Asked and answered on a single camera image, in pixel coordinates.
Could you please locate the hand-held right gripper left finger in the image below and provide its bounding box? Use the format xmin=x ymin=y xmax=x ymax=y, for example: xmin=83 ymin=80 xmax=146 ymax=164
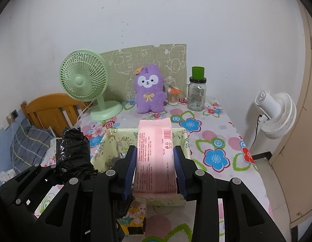
xmin=32 ymin=145 xmax=137 ymax=242

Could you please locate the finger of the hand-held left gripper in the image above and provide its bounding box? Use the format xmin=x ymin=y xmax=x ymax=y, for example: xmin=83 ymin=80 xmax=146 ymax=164
xmin=80 ymin=190 xmax=94 ymax=242
xmin=0 ymin=163 xmax=70 ymax=207

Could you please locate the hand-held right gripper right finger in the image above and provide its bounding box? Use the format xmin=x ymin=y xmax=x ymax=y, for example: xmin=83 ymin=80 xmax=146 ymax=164
xmin=173 ymin=145 xmax=288 ymax=242

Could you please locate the pink packet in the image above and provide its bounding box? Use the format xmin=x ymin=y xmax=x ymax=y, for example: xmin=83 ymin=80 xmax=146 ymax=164
xmin=134 ymin=118 xmax=179 ymax=199

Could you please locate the yellow printed fabric storage box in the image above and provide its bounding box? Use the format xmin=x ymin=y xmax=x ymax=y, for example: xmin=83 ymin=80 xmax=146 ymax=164
xmin=91 ymin=127 xmax=192 ymax=207

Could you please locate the black plastic bag roll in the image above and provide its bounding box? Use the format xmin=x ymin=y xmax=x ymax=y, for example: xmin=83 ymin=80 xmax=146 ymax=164
xmin=55 ymin=128 xmax=135 ymax=218

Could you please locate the grey plaid pillow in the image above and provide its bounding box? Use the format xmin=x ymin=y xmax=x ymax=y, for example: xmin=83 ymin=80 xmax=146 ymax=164
xmin=10 ymin=118 xmax=57 ymax=174

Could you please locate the white crumpled cloth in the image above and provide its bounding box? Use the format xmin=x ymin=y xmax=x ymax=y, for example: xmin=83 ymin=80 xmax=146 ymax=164
xmin=0 ymin=170 xmax=15 ymax=185

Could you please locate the cartoon printed packet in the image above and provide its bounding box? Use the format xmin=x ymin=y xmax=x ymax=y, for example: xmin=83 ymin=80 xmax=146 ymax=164
xmin=119 ymin=202 xmax=147 ymax=236

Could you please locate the wooden chair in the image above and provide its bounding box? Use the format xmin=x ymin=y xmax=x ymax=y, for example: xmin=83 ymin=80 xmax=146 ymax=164
xmin=21 ymin=94 xmax=93 ymax=138

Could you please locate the small glass with orange lid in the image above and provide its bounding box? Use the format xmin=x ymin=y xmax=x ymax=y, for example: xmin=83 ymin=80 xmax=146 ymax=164
xmin=167 ymin=92 xmax=182 ymax=105

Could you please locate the purple plush toy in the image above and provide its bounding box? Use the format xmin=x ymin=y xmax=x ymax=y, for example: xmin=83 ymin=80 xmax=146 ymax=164
xmin=134 ymin=64 xmax=168 ymax=114

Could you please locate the glass jar with green lid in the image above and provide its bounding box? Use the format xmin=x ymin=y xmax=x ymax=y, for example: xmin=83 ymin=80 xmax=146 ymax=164
xmin=184 ymin=66 xmax=207 ymax=111

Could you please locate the green desk fan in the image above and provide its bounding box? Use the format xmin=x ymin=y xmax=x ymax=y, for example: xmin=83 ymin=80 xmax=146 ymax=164
xmin=59 ymin=50 xmax=123 ymax=121

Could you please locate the beige wooden cabinet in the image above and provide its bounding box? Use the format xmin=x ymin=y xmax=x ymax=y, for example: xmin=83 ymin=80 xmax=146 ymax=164
xmin=269 ymin=2 xmax=312 ymax=230

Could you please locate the green cartoon printed board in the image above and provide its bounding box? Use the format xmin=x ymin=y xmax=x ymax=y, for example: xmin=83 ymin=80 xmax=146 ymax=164
xmin=99 ymin=44 xmax=187 ymax=104

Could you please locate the white fan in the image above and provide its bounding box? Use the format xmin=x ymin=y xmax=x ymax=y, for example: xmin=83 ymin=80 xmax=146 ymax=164
xmin=255 ymin=89 xmax=297 ymax=140

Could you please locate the white wall plate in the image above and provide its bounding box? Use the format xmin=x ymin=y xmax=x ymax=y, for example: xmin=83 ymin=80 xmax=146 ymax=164
xmin=3 ymin=117 xmax=14 ymax=131

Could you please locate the white fan cable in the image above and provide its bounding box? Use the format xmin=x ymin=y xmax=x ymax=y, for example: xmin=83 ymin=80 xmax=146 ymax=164
xmin=76 ymin=99 xmax=94 ymax=126

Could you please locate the black fan cable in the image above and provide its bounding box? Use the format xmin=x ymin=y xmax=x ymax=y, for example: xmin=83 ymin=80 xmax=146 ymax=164
xmin=250 ymin=115 xmax=263 ymax=154

